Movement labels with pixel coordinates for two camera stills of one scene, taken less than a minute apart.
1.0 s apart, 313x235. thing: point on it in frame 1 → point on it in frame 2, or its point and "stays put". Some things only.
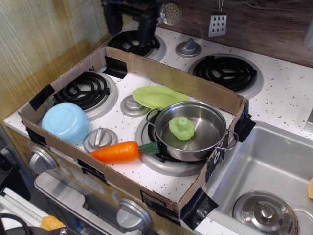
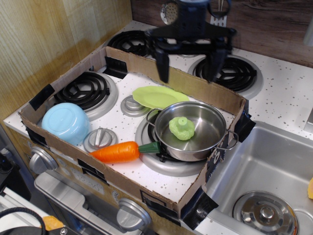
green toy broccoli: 182,128 stays put
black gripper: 148,11 → 192,34
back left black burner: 130,40 stays put
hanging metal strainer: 170,14 stays put
